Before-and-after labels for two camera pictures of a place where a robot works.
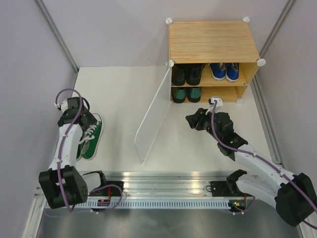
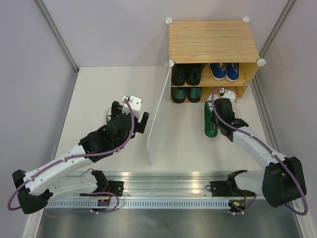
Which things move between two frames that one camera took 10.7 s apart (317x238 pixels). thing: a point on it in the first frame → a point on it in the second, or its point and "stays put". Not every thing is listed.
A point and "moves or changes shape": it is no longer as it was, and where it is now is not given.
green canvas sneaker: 90,142 moves or changes shape
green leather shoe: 194,93 stays put
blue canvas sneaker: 232,71 stays put
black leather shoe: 179,74 stays put
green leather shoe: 178,94 stays put
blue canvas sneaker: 218,71 stays put
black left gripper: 91,120 → 140,126
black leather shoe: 193,73 stays put
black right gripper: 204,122 → 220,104
